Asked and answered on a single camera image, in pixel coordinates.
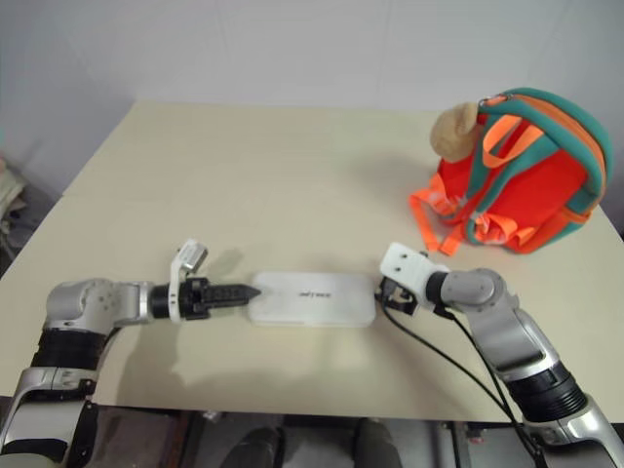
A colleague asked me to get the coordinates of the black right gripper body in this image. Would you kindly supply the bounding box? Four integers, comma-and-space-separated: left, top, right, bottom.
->
380, 275, 419, 317

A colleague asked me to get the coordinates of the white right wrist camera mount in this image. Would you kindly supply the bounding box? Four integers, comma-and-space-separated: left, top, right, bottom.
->
379, 241, 452, 311

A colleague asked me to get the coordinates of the orange and teal backpack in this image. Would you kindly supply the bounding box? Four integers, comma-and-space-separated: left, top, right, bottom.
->
408, 87, 615, 256

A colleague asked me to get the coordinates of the dark rounded shape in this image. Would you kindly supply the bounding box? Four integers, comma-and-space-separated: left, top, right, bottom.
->
232, 422, 290, 468

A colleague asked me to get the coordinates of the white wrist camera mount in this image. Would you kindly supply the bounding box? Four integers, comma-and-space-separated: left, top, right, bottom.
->
379, 241, 452, 311
168, 238, 211, 324

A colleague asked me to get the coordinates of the pale cloth pile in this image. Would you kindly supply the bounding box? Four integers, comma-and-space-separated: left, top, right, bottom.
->
0, 149, 31, 248

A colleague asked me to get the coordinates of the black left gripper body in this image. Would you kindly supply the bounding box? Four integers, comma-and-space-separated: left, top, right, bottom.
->
176, 276, 217, 322

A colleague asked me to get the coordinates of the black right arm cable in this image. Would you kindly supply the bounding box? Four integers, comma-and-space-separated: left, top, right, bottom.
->
383, 296, 550, 468

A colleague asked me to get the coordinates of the beige plush toy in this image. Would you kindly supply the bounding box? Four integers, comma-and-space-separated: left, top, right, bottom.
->
429, 99, 482, 163

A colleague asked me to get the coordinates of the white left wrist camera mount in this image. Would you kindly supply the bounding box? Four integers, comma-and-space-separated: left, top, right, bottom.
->
168, 238, 211, 324

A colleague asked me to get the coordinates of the white box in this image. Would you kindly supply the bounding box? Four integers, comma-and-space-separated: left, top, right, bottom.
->
247, 270, 377, 330

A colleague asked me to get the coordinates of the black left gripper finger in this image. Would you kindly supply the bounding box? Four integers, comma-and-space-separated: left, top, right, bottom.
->
213, 281, 263, 296
213, 293, 260, 309

